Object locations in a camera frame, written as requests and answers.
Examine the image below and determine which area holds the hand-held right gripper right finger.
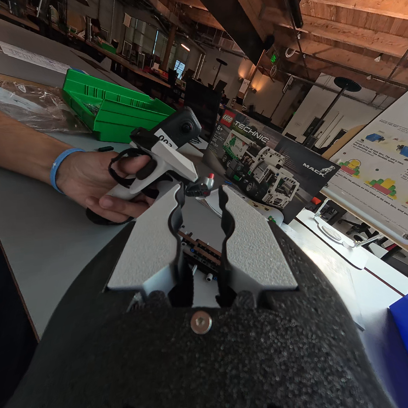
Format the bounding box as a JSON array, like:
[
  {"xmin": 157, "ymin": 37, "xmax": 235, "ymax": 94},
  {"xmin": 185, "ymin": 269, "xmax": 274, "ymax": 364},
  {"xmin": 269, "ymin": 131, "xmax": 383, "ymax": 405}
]
[{"xmin": 216, "ymin": 184, "xmax": 299, "ymax": 308}]

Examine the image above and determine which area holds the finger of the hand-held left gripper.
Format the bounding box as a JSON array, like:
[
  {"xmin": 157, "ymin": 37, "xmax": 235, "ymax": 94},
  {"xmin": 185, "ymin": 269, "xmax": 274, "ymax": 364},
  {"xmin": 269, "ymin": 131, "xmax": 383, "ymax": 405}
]
[{"xmin": 152, "ymin": 142, "xmax": 199, "ymax": 183}]

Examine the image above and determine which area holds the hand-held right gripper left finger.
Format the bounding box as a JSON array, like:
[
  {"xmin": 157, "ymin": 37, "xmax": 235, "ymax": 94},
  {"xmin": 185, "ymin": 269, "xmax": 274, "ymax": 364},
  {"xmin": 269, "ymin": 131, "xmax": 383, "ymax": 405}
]
[{"xmin": 107, "ymin": 183, "xmax": 194, "ymax": 308}]

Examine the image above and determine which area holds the small grey lego subassembly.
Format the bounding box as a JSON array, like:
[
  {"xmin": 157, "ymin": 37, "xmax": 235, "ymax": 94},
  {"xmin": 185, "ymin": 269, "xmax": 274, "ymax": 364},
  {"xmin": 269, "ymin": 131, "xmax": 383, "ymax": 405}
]
[{"xmin": 185, "ymin": 174, "xmax": 215, "ymax": 197}]

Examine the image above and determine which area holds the black lego chassis assembly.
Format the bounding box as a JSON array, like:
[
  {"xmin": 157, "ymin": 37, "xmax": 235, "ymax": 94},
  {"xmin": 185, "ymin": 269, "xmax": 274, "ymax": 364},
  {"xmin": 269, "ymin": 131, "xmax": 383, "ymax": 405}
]
[{"xmin": 178, "ymin": 228, "xmax": 222, "ymax": 283}]

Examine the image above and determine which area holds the lego instruction booklet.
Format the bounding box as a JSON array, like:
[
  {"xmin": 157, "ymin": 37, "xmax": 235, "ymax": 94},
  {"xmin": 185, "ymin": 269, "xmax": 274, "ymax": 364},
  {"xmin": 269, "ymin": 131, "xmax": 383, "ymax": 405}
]
[{"xmin": 195, "ymin": 188, "xmax": 285, "ymax": 227}]

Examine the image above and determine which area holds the lego set box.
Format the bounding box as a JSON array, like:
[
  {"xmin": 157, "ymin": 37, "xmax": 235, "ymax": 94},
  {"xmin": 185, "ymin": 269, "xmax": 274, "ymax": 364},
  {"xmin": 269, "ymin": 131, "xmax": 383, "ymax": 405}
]
[{"xmin": 204, "ymin": 107, "xmax": 341, "ymax": 225}]

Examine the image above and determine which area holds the person's left hand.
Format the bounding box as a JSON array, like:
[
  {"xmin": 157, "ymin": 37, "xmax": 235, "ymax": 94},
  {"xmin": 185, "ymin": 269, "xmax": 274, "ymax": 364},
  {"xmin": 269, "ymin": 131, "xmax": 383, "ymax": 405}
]
[{"xmin": 56, "ymin": 150, "xmax": 157, "ymax": 224}]

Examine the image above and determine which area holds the black monitor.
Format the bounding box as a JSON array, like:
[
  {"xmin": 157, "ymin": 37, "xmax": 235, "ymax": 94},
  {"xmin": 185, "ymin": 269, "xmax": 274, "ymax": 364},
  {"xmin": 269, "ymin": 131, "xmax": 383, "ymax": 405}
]
[{"xmin": 184, "ymin": 78, "xmax": 222, "ymax": 134}]

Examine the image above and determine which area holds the blue wristband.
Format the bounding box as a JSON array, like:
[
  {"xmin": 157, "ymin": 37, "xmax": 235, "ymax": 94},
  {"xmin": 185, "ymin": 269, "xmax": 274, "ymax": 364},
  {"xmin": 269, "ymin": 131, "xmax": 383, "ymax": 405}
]
[{"xmin": 49, "ymin": 147, "xmax": 86, "ymax": 195}]

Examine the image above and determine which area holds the black office chair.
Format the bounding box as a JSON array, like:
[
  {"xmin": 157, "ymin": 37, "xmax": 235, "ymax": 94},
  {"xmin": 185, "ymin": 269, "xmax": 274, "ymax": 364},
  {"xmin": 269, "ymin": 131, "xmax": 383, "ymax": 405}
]
[{"xmin": 338, "ymin": 220, "xmax": 373, "ymax": 243}]

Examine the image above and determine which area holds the black floor lamp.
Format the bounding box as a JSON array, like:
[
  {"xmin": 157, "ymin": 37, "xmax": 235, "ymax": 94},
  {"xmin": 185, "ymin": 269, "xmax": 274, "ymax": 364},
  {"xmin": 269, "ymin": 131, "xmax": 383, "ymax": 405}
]
[
  {"xmin": 213, "ymin": 57, "xmax": 227, "ymax": 88},
  {"xmin": 311, "ymin": 76, "xmax": 361, "ymax": 147}
]

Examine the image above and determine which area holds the clear plastic bag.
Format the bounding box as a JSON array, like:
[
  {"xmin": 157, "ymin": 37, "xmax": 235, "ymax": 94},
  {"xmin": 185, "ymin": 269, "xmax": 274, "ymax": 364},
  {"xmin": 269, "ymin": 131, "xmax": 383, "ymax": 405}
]
[{"xmin": 0, "ymin": 80, "xmax": 93, "ymax": 134}]

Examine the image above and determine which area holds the printed paper sheet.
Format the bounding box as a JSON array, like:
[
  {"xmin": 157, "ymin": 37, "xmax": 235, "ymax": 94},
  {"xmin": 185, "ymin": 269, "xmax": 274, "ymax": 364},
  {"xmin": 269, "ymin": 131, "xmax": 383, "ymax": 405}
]
[{"xmin": 0, "ymin": 41, "xmax": 69, "ymax": 75}]

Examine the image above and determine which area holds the illustrated instruction board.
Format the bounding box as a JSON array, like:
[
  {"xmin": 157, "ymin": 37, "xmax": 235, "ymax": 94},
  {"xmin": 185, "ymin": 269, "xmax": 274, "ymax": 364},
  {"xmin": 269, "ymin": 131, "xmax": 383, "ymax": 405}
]
[{"xmin": 320, "ymin": 92, "xmax": 408, "ymax": 246}]

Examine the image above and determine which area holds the blue box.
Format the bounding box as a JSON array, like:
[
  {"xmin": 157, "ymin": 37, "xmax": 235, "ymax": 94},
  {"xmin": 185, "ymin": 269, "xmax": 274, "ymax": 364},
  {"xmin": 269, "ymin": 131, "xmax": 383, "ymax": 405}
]
[{"xmin": 389, "ymin": 295, "xmax": 408, "ymax": 341}]

